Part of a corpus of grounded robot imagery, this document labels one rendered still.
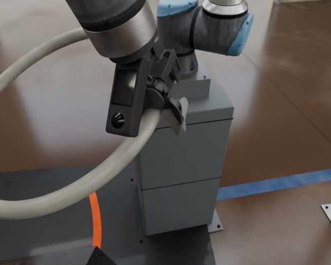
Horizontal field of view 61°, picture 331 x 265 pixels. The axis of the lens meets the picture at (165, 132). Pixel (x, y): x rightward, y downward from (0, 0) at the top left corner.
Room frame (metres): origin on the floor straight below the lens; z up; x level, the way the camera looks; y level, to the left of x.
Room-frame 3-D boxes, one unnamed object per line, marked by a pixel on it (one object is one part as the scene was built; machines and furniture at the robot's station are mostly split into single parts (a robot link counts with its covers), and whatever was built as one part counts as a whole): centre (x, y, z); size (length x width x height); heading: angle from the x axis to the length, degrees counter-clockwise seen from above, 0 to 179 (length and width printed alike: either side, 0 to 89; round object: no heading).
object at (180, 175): (1.07, -0.04, 0.43); 0.50 x 0.50 x 0.85; 12
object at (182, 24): (1.06, -0.05, 1.12); 0.17 x 0.15 x 0.18; 65
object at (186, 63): (1.06, -0.04, 0.99); 0.19 x 0.19 x 0.10
